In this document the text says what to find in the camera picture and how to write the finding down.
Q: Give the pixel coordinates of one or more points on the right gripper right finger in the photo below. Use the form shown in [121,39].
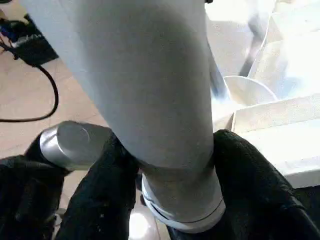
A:
[257,200]

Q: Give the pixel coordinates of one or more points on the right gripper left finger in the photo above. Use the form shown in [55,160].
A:
[100,200]

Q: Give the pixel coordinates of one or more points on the white plastic table top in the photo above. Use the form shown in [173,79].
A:
[275,125]

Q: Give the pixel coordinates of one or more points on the white plastic table leg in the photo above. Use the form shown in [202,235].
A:
[137,75]

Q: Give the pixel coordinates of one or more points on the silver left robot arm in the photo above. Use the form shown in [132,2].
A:
[75,142]

